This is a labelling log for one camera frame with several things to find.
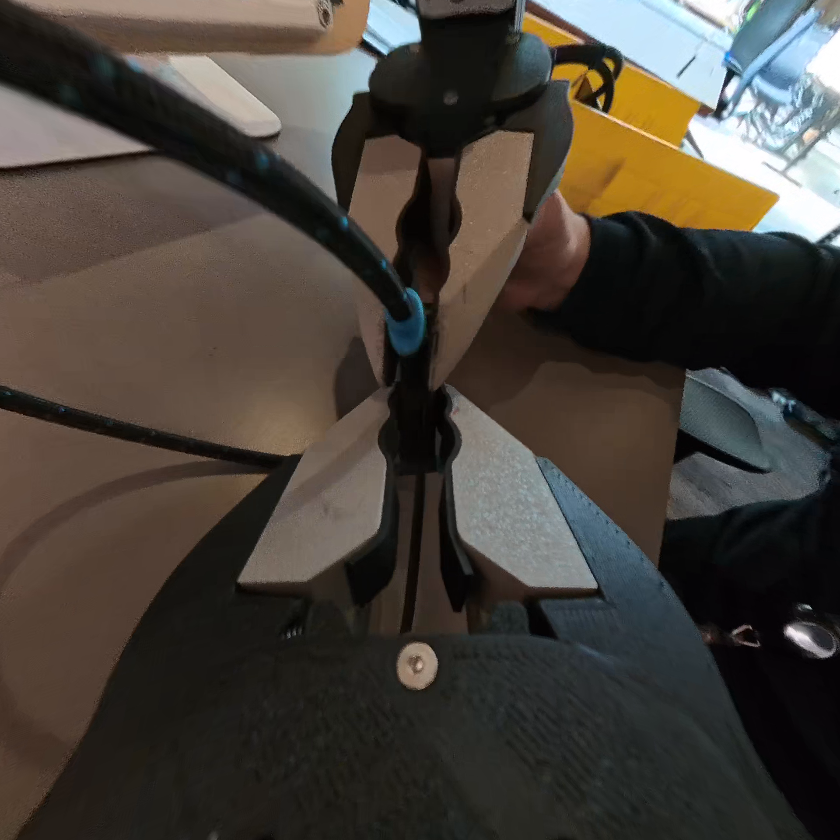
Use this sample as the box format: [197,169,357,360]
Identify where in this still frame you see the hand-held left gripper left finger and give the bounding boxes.
[238,386,400,606]

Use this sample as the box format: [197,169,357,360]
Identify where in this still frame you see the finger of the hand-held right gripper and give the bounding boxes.
[425,130,534,391]
[346,133,427,387]

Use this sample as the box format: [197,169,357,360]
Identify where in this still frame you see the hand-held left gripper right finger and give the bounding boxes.
[438,385,601,613]

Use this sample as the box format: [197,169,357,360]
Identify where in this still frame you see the black adapter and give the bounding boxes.
[390,384,442,634]

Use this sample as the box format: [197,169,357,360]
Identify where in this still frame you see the thin black cable green plugs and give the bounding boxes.
[554,42,624,112]

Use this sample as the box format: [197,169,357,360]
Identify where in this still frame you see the yellow plastic bin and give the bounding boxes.
[518,13,781,231]

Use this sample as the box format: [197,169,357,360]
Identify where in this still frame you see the thick braided black cable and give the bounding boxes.
[0,0,437,470]

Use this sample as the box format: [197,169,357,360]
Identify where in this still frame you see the person's right hand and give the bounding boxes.
[502,190,592,312]

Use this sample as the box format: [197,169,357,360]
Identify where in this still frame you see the person's torso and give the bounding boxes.
[663,446,840,840]

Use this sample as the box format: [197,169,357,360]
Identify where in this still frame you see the wooden book stand white base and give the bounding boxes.
[0,0,371,170]

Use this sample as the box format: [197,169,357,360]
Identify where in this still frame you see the group of black office chairs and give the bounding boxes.
[712,0,840,172]

